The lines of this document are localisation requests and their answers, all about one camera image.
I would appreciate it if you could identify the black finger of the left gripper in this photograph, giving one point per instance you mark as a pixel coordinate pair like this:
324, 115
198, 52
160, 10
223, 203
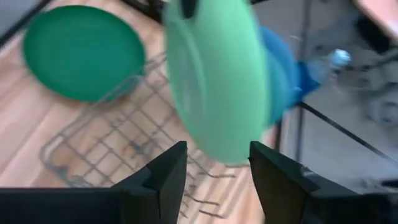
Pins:
189, 7

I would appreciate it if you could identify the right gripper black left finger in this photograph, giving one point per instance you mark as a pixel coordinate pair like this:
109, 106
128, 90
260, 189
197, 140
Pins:
155, 193

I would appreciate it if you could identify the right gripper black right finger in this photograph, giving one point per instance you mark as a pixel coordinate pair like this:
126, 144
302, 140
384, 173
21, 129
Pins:
280, 186

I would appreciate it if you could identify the light green plastic plate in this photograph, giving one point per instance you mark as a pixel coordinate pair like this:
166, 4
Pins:
217, 87

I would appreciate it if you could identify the blue plastic plate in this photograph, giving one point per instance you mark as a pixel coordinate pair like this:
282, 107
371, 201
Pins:
281, 53

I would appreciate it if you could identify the dark green plastic plate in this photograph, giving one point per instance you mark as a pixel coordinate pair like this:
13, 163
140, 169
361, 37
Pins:
84, 53

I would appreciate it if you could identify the blue dish soap bottle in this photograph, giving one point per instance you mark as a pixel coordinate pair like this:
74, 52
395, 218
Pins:
323, 67

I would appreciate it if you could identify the black metal table frame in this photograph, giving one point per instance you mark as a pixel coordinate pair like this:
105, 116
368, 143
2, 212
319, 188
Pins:
342, 130

